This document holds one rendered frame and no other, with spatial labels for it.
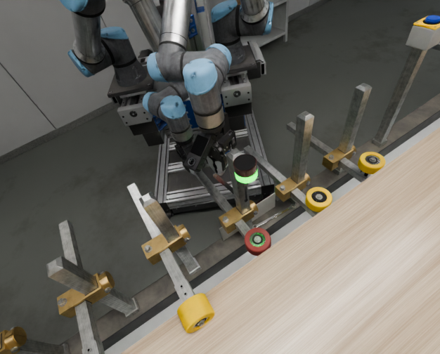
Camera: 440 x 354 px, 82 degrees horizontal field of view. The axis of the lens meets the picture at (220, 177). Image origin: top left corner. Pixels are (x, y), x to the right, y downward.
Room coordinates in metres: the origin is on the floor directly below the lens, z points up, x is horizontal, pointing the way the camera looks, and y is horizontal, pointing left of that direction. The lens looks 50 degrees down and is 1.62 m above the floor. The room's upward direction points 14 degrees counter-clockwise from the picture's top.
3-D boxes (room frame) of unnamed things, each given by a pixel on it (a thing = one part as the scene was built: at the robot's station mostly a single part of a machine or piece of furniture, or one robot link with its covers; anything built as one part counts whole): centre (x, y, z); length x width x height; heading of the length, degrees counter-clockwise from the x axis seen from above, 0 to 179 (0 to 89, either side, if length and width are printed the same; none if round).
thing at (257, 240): (0.33, -0.06, 0.85); 0.08 x 0.08 x 0.11
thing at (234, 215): (0.46, -0.03, 0.84); 0.14 x 0.06 x 0.05; 111
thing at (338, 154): (0.64, -0.50, 0.81); 0.14 x 0.06 x 0.05; 111
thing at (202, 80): (0.55, -0.01, 1.31); 0.09 x 0.08 x 0.11; 154
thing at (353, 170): (0.70, -0.46, 0.80); 0.44 x 0.03 x 0.04; 21
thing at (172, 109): (0.74, 0.10, 1.12); 0.09 x 0.08 x 0.11; 36
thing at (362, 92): (0.65, -0.52, 0.88); 0.04 x 0.04 x 0.48; 21
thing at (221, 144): (0.55, -0.02, 1.15); 0.09 x 0.08 x 0.12; 131
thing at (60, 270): (0.29, 0.41, 0.89); 0.04 x 0.04 x 0.48; 21
